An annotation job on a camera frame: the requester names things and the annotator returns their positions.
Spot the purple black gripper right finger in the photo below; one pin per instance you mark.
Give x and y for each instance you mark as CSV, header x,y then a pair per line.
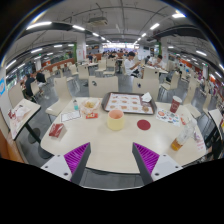
x,y
153,166

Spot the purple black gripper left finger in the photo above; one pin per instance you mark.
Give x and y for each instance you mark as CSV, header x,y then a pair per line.
x,y
71,165

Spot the clear plastic bottle amber liquid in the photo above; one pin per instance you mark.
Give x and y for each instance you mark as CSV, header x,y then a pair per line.
x,y
184,135

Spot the red carton box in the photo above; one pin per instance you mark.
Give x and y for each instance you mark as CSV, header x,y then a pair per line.
x,y
56,130

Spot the dark red round coaster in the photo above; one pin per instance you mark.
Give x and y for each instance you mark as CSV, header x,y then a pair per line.
x,y
143,125

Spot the white receipt card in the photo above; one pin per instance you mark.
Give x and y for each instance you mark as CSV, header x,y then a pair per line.
x,y
70,116

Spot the colourful paper flyer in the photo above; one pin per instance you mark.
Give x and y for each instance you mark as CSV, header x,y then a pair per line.
x,y
168,117

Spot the pink white leaflet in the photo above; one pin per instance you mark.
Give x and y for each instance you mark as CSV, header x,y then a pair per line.
x,y
199,142

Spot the small red sauce packet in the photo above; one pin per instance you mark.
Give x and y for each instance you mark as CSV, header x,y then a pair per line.
x,y
92,116

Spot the yellow cup with pink inside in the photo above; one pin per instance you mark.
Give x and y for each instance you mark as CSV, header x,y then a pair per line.
x,y
115,120

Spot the small teal bottle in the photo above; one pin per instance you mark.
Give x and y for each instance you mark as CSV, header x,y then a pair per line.
x,y
75,104

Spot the bag of fried food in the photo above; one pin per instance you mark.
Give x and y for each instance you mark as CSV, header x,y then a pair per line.
x,y
90,105

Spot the dark food tray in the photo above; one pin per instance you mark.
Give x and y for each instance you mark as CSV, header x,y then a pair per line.
x,y
128,103

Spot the beige chair left side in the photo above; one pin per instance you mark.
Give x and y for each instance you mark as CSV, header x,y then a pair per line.
x,y
64,97

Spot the beige chair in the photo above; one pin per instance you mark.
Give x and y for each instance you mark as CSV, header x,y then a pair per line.
x,y
98,87
143,86
64,97

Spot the white crumpled napkin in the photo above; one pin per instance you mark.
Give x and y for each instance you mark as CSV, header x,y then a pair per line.
x,y
146,97

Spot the red paper cup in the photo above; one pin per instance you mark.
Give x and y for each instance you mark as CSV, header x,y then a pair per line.
x,y
176,101

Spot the left neighbouring table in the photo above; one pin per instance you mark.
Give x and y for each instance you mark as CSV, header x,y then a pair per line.
x,y
23,112

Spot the beige chair front right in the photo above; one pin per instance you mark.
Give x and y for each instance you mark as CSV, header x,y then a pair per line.
x,y
143,86

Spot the beige chair front left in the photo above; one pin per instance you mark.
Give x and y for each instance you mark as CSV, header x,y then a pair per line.
x,y
98,87

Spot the person in white shirt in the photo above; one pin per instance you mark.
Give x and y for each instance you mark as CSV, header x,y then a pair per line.
x,y
131,67

